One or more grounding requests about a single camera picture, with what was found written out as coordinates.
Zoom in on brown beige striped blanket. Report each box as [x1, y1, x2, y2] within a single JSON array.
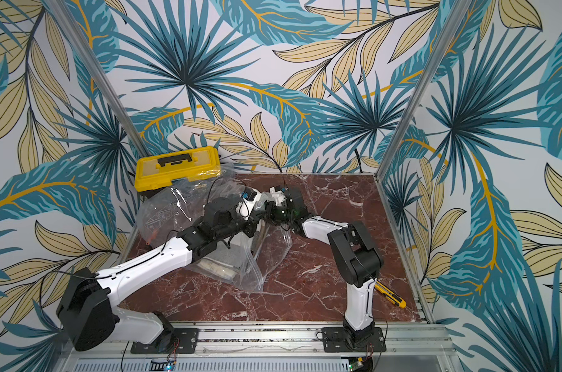
[[195, 222, 269, 292]]

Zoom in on clear plastic vacuum bag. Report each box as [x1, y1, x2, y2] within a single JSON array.
[[137, 175, 293, 292]]

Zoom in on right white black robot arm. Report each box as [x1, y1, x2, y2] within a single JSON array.
[[270, 187, 383, 337]]

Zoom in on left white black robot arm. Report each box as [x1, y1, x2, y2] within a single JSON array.
[[56, 190, 262, 353]]

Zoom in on yellow black toolbox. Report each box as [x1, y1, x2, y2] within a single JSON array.
[[135, 147, 221, 192]]

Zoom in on yellow utility knife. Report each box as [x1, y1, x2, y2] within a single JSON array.
[[375, 281, 407, 308]]

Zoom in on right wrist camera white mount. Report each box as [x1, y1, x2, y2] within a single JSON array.
[[270, 186, 288, 208]]

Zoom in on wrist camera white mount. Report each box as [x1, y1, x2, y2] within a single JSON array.
[[270, 186, 288, 208], [236, 188, 268, 221]]

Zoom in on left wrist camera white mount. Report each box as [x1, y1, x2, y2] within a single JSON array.
[[236, 188, 268, 221]]

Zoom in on orange handled screwdriver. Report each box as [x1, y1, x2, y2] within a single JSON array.
[[145, 229, 159, 246]]

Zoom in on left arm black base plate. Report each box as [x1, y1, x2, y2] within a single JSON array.
[[131, 328, 199, 354]]

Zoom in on aluminium front rail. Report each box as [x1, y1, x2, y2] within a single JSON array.
[[53, 322, 463, 371]]

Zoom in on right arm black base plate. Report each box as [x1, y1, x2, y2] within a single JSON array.
[[321, 327, 386, 353]]

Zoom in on right aluminium corner post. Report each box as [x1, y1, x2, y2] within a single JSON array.
[[375, 1, 471, 183]]

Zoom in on aluminium corner post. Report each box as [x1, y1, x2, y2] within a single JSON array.
[[45, 0, 149, 157], [375, 1, 471, 183]]

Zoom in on left aluminium corner post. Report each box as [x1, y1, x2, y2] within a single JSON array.
[[45, 0, 149, 157]]

